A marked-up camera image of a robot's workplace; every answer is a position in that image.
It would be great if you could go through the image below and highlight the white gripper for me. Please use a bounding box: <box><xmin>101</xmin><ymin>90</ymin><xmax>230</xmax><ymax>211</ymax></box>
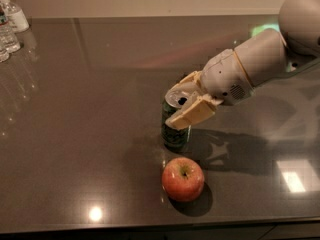
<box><xmin>165</xmin><ymin>49</ymin><xmax>254</xmax><ymax>130</ymax></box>

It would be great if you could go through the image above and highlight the green soda can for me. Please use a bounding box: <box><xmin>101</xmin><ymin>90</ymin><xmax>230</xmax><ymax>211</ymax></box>
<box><xmin>161</xmin><ymin>90</ymin><xmax>191</xmax><ymax>152</ymax></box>

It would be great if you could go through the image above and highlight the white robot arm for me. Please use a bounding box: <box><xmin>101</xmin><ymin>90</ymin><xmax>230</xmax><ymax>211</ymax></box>
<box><xmin>165</xmin><ymin>0</ymin><xmax>320</xmax><ymax>130</ymax></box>

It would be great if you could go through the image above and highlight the red apple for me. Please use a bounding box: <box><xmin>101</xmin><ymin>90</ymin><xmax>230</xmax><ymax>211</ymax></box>
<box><xmin>162</xmin><ymin>157</ymin><xmax>205</xmax><ymax>202</ymax></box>

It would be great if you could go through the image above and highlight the white hand sanitizer bottle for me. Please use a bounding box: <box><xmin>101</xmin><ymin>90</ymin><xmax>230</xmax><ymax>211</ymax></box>
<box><xmin>0</xmin><ymin>0</ymin><xmax>29</xmax><ymax>33</ymax></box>

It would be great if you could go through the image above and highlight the clear plastic water bottle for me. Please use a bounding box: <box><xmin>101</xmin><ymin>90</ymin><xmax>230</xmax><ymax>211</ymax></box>
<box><xmin>0</xmin><ymin>7</ymin><xmax>21</xmax><ymax>53</ymax></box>

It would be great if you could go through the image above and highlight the clear bottle at edge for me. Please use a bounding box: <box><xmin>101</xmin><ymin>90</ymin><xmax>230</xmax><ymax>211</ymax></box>
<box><xmin>0</xmin><ymin>41</ymin><xmax>9</xmax><ymax>62</ymax></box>

